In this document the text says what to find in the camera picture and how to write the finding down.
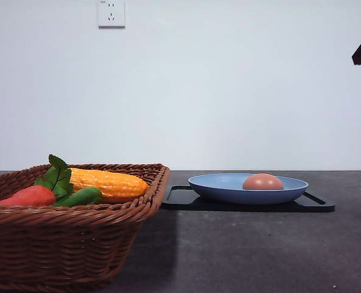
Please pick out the brown wicker basket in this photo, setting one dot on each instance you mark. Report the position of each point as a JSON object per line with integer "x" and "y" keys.
{"x": 72, "y": 248}

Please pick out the green toy pepper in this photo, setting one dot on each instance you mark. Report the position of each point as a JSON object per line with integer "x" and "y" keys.
{"x": 82, "y": 195}

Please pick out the blue plate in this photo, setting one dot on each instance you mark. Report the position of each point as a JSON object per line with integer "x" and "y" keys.
{"x": 228, "y": 188}

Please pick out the black tray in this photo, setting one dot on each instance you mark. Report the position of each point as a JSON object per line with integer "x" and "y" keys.
{"x": 187, "y": 199}

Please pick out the yellow toy corn cob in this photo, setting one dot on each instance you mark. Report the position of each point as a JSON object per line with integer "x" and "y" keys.
{"x": 109, "y": 183}

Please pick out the white wall socket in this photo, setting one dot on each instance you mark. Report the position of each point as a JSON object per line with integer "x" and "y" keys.
{"x": 111, "y": 14}

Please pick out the red toy carrot with leaves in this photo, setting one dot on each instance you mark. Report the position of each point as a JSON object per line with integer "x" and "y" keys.
{"x": 55, "y": 185}

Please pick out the brown egg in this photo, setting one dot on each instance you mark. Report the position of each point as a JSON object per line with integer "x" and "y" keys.
{"x": 262, "y": 181}

